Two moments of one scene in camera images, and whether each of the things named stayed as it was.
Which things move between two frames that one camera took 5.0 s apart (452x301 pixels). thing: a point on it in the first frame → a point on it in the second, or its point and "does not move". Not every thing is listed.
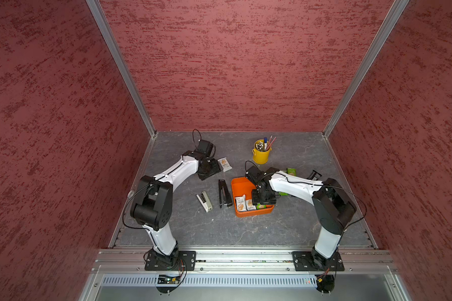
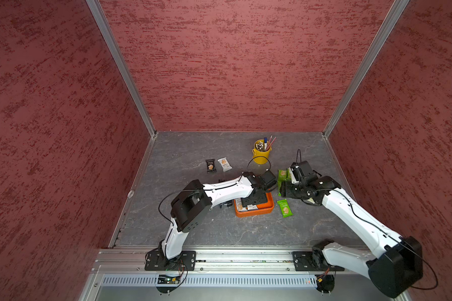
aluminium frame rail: (243, 261) does not move
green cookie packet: (260, 206) → (285, 208)
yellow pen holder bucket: (261, 152) does not move
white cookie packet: (225, 164) does not move
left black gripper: (215, 169) → (263, 199)
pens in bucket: (265, 145) does not move
